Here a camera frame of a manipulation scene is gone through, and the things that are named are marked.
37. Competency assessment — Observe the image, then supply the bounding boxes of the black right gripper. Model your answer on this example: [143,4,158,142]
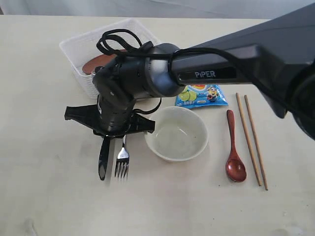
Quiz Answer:
[64,95,155,138]

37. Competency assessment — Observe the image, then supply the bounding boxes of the silver knife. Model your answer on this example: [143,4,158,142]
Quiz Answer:
[98,137,111,181]

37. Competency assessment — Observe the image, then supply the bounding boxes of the stainless steel fork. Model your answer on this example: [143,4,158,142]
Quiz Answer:
[114,136,130,179]

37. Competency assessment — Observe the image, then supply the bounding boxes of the speckled ceramic floral bowl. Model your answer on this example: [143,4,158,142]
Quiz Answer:
[144,106,208,162]

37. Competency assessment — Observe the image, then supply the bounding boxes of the blue Lays chip bag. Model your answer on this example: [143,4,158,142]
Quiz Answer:
[175,85,228,109]

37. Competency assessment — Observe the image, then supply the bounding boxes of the light wooden chopstick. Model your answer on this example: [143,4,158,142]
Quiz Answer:
[236,92,262,186]

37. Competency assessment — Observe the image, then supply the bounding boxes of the dark wooden spoon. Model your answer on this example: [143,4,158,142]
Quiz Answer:
[225,110,247,182]

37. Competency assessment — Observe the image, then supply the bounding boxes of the brown wooden chopstick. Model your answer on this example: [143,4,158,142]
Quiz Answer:
[244,95,269,191]

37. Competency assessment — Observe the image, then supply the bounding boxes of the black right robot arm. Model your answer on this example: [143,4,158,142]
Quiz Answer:
[64,4,315,138]

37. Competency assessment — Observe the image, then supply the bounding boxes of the dark plate in basket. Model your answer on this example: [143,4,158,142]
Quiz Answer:
[82,53,117,75]

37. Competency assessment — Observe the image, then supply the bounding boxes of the white plastic woven basket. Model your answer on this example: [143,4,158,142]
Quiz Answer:
[59,18,161,100]

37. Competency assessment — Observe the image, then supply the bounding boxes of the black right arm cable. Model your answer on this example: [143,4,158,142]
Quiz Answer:
[95,29,296,116]

